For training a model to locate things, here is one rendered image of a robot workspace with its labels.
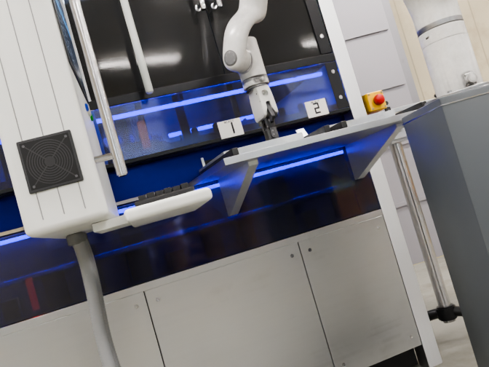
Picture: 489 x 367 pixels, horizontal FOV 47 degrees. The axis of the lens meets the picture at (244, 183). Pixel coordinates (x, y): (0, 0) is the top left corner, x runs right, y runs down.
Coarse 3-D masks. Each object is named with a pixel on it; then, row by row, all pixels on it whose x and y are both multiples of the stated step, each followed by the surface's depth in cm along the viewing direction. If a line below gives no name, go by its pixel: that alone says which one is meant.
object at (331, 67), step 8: (304, 0) 208; (312, 0) 209; (312, 8) 208; (312, 16) 208; (320, 16) 209; (312, 24) 207; (320, 24) 208; (320, 32) 208; (320, 40) 207; (320, 48) 207; (328, 48) 208; (328, 64) 207; (328, 72) 206; (336, 72) 207; (336, 80) 207; (336, 88) 206; (336, 96) 206; (344, 96) 207; (344, 104) 206
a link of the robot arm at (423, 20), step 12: (408, 0) 145; (420, 0) 143; (432, 0) 142; (444, 0) 141; (456, 0) 144; (420, 12) 144; (432, 12) 142; (444, 12) 142; (456, 12) 142; (420, 24) 145; (432, 24) 143
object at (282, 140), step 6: (276, 138) 168; (282, 138) 169; (288, 138) 169; (294, 138) 170; (300, 138) 170; (252, 144) 165; (258, 144) 166; (264, 144) 167; (270, 144) 167; (276, 144) 168; (228, 150) 163; (240, 150) 164; (246, 150) 165; (252, 150) 165; (210, 162) 178
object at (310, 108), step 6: (306, 102) 202; (312, 102) 202; (318, 102) 203; (324, 102) 204; (306, 108) 201; (312, 108) 202; (318, 108) 203; (324, 108) 203; (312, 114) 202; (318, 114) 202; (324, 114) 203
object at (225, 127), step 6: (228, 120) 192; (234, 120) 192; (240, 120) 193; (222, 126) 191; (228, 126) 192; (234, 126) 192; (240, 126) 193; (222, 132) 191; (228, 132) 191; (240, 132) 192; (222, 138) 190
